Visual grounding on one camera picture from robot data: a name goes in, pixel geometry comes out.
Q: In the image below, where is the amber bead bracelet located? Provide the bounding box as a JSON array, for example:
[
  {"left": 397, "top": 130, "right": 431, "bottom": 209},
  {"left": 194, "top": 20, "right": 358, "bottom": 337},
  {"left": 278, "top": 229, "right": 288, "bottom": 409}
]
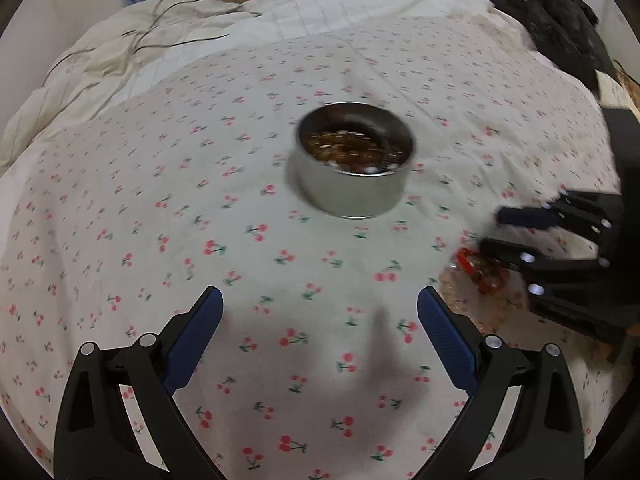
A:
[{"left": 306, "top": 130, "right": 401, "bottom": 171}]

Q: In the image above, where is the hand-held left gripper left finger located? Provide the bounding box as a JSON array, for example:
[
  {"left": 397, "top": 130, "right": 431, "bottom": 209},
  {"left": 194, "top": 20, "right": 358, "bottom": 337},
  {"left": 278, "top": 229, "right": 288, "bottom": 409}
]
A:
[{"left": 52, "top": 285, "right": 229, "bottom": 480}]

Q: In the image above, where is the round metal tin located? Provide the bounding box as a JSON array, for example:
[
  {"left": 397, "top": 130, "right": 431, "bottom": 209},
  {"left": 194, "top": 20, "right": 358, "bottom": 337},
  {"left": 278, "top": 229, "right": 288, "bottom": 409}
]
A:
[{"left": 286, "top": 102, "right": 417, "bottom": 219}]

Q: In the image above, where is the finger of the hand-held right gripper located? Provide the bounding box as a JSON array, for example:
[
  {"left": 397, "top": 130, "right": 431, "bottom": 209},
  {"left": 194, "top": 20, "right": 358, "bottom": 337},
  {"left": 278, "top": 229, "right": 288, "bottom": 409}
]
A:
[
  {"left": 479, "top": 238, "right": 627, "bottom": 342},
  {"left": 495, "top": 191, "right": 622, "bottom": 242}
]

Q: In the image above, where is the red cord bracelet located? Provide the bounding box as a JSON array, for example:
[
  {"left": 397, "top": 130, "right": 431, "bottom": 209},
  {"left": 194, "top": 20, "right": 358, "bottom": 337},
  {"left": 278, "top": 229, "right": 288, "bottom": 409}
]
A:
[{"left": 440, "top": 246, "right": 508, "bottom": 321}]

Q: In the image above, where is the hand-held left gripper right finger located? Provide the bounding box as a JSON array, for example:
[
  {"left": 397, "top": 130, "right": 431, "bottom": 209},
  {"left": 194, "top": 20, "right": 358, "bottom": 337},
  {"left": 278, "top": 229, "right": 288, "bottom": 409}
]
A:
[{"left": 416, "top": 286, "right": 586, "bottom": 480}]

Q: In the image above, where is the black jacket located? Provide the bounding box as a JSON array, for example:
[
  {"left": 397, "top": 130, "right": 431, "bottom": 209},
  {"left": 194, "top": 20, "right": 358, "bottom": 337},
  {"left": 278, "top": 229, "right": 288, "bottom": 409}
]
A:
[{"left": 487, "top": 0, "right": 617, "bottom": 97}]

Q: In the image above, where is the black cable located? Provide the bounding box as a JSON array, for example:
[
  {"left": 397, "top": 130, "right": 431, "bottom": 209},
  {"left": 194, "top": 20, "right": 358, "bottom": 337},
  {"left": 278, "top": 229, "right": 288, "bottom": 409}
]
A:
[{"left": 44, "top": 0, "right": 266, "bottom": 83}]

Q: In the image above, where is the cherry print sheet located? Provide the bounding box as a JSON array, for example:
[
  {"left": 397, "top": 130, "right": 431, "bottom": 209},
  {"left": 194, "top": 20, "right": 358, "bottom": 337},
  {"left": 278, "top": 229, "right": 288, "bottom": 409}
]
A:
[{"left": 0, "top": 14, "right": 632, "bottom": 480}]

